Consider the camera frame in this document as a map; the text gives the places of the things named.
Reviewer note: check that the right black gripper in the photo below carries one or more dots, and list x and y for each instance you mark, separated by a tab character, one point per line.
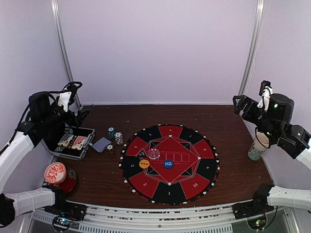
245	100

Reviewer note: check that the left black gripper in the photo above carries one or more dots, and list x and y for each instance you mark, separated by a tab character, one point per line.
70	121

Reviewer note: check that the green white chip stack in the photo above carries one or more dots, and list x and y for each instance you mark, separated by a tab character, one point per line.
111	132

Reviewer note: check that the white grey chip stack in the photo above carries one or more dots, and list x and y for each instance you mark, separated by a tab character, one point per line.
118	138

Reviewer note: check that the orange big blind button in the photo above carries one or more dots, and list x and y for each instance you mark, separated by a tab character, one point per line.
144	164

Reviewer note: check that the blue small blind button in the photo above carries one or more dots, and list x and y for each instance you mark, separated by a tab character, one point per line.
168	164

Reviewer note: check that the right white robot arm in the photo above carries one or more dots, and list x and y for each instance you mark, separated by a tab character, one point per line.
274	123

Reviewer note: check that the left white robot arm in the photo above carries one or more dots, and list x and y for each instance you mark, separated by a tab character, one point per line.
23	157

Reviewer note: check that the aluminium poker case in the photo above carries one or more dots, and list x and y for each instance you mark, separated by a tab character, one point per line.
54	135

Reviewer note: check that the red gold card box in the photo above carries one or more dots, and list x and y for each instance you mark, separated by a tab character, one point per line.
78	143

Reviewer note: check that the black gold card box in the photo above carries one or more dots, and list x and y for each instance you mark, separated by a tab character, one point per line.
65	140

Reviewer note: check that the blue playing card deck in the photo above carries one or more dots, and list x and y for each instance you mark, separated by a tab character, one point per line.
101	144

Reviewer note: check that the patterned paper cup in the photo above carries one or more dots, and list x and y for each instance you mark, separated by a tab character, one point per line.
259	146

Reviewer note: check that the red black chip stack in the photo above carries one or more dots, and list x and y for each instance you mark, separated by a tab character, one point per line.
110	149

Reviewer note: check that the red floral round tin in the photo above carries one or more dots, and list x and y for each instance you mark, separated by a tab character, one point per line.
55	173

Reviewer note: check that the dark red round lid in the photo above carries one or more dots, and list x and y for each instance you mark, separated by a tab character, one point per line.
68	184

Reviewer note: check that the round red black poker mat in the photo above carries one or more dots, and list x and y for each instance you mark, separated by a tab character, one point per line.
195	171

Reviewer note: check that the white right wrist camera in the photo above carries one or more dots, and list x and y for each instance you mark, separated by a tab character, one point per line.
265	92

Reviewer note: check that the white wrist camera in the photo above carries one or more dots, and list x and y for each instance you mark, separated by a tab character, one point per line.
65	100
265	92

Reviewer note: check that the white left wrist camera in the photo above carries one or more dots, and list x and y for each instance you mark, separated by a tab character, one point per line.
65	100

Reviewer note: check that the right aluminium frame post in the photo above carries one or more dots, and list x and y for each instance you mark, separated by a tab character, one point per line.
254	44

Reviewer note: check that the aluminium frame post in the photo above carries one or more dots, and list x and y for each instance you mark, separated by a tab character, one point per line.
254	44
61	40

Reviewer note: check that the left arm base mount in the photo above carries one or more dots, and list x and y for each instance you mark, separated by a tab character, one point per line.
65	210

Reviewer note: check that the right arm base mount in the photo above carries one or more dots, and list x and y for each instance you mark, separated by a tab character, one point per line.
249	209

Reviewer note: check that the front aluminium rail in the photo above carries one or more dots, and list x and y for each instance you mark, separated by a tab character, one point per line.
208	219

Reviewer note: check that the left aluminium frame post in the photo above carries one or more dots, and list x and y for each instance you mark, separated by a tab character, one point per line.
61	40

